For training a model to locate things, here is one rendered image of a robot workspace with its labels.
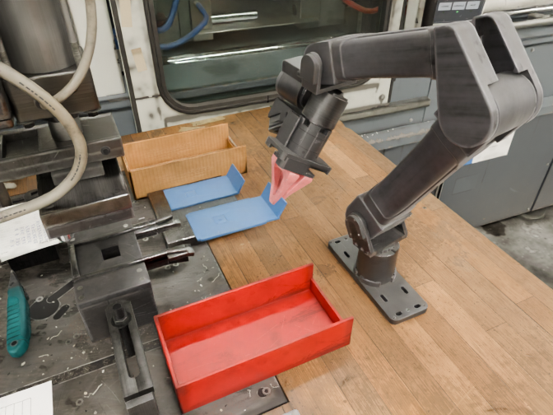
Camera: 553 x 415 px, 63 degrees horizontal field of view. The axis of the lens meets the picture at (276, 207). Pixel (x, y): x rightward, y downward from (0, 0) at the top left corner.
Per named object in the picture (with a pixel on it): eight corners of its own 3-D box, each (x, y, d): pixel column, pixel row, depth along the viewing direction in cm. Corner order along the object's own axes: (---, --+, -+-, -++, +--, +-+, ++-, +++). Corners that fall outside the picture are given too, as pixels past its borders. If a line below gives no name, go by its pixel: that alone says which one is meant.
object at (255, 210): (286, 216, 75) (287, 202, 73) (197, 241, 70) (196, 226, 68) (270, 195, 80) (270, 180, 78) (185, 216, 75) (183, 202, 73)
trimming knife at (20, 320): (12, 363, 63) (35, 353, 64) (4, 354, 61) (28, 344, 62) (11, 279, 76) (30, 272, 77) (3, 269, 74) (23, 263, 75)
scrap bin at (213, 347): (350, 344, 66) (354, 318, 62) (182, 415, 57) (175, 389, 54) (310, 287, 74) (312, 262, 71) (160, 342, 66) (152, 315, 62)
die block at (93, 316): (160, 319, 69) (151, 286, 64) (91, 343, 66) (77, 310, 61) (134, 240, 83) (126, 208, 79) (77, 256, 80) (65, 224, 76)
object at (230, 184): (245, 192, 92) (245, 179, 90) (171, 211, 87) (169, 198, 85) (234, 174, 97) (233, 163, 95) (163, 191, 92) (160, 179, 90)
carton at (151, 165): (247, 175, 102) (246, 145, 97) (136, 203, 94) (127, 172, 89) (228, 149, 111) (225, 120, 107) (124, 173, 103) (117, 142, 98)
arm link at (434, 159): (340, 214, 72) (471, 72, 45) (369, 200, 75) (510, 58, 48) (361, 247, 71) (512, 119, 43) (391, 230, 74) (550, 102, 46)
